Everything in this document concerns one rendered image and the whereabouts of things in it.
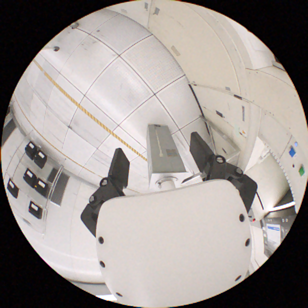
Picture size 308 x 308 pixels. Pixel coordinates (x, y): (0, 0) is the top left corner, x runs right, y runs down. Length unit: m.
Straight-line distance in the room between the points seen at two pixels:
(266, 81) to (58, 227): 3.05
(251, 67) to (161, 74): 0.87
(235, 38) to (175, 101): 0.95
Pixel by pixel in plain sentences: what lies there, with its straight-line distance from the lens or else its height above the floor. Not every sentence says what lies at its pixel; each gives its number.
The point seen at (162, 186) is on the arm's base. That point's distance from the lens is 0.68.
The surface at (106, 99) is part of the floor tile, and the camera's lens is 1.18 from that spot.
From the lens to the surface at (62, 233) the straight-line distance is 2.65.
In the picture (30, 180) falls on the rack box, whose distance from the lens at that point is 2.31.
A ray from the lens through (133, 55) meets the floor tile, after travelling 1.13.
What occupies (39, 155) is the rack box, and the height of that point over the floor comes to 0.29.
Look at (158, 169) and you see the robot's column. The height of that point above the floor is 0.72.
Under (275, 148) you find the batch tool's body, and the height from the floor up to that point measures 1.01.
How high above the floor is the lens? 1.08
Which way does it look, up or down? 46 degrees down
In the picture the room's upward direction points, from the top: 171 degrees clockwise
